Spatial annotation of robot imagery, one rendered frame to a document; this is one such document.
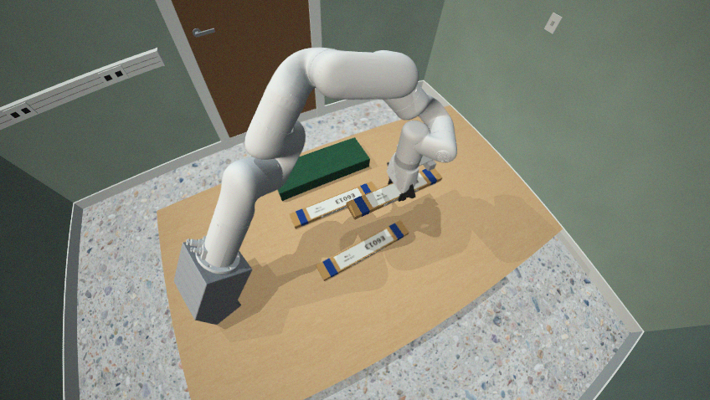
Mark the dark green low platform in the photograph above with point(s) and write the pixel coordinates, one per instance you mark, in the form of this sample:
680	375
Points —
323	166

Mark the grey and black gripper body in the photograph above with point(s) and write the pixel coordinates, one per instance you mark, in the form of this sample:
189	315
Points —
401	178

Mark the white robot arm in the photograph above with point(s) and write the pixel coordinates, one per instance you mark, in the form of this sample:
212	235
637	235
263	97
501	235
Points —
339	75

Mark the cardboard welding electrode pack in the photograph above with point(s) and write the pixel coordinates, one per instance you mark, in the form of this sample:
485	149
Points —
362	250

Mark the tan welding electrode pack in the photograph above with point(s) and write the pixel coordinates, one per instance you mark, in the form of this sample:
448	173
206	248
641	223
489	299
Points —
329	206

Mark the tan cardboard pack with blue bands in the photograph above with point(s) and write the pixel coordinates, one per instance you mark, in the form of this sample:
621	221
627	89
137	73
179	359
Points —
372	201

